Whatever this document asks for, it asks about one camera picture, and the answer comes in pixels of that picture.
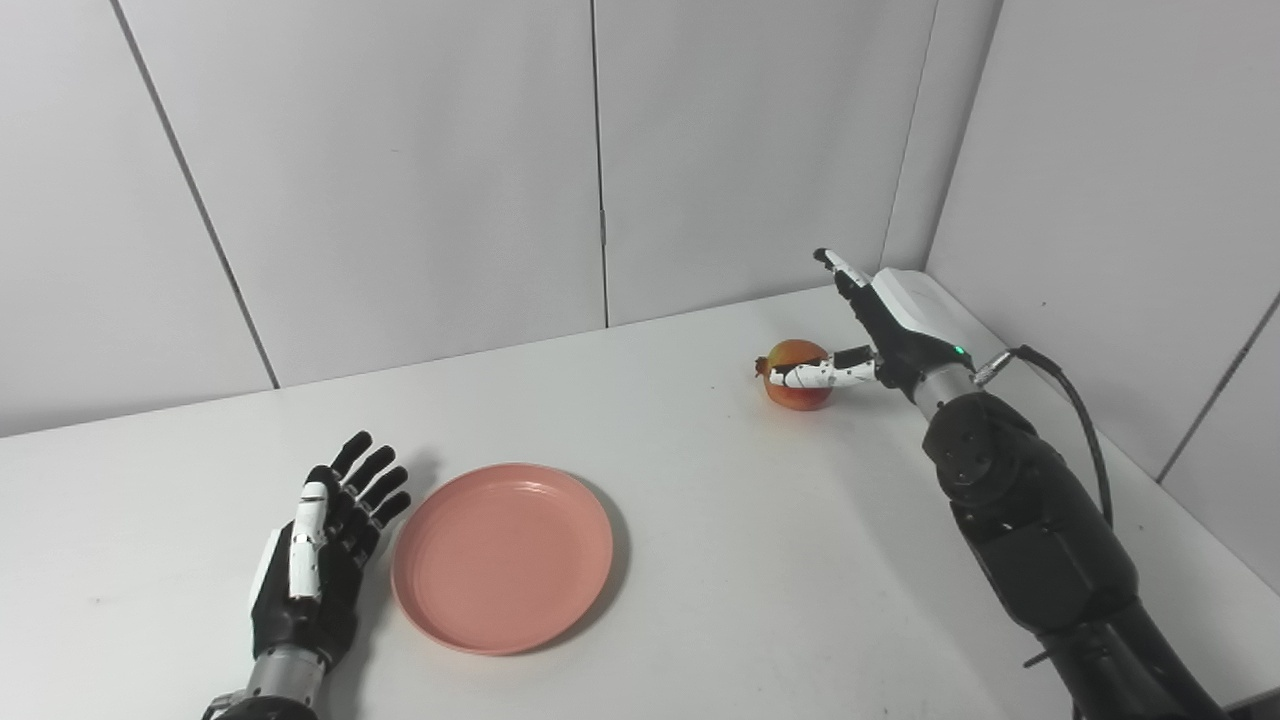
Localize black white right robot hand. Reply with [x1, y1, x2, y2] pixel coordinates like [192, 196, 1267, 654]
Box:
[770, 247, 977, 402]

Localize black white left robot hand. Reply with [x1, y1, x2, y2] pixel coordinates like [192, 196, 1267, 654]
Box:
[249, 431, 412, 672]

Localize red yellow pomegranate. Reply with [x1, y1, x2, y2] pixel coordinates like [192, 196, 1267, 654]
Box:
[755, 339, 834, 412]

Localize pink round plate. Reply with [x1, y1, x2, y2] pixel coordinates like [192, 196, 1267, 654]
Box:
[391, 462, 615, 656]

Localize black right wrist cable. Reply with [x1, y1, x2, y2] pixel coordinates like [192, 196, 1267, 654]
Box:
[974, 345, 1115, 531]

